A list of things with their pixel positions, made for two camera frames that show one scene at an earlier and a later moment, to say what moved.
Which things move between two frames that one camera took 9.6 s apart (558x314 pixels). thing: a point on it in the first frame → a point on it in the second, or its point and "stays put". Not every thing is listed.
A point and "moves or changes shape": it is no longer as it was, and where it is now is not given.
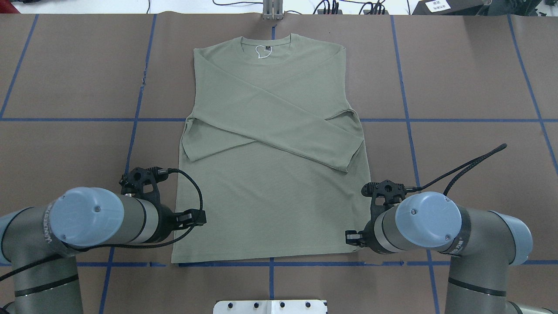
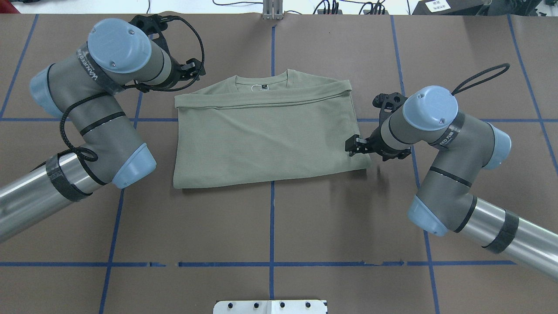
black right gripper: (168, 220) → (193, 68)
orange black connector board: (365, 12) stays put
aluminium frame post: (272, 9) stays put
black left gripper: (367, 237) → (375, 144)
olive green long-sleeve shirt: (277, 158) moves or changes shape
